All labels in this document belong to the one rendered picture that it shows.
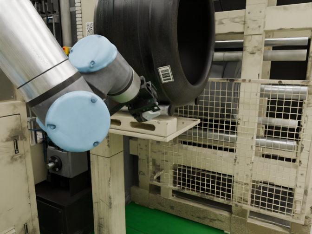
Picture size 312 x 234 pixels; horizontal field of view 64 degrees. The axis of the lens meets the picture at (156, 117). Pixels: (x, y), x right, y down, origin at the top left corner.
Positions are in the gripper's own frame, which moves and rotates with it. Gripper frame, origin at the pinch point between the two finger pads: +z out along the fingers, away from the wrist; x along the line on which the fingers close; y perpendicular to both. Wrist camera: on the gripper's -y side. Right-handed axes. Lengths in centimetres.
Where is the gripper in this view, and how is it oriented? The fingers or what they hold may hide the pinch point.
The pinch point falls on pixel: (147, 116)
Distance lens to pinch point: 81.4
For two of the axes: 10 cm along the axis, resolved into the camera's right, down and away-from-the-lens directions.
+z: 3.4, 3.4, 8.7
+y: 9.2, -3.0, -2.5
